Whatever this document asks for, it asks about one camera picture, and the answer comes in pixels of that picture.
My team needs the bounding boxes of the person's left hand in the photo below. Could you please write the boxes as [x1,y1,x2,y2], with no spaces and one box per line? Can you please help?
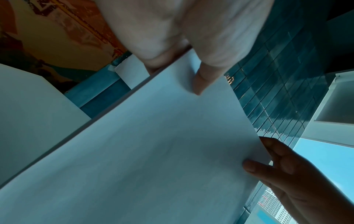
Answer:
[94,0,276,96]

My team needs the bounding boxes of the person's right hand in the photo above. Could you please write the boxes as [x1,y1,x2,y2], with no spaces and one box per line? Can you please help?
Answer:
[243,137,354,224]

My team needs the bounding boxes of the pile of white papers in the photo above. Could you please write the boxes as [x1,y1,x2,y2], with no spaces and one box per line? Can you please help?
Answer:
[0,48,273,224]

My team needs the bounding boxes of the white sheet taped to wall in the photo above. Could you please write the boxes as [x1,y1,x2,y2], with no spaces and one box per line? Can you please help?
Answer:
[114,54,152,90]

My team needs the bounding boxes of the colourful wall mural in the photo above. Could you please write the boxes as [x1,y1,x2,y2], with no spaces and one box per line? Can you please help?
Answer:
[0,0,128,93]

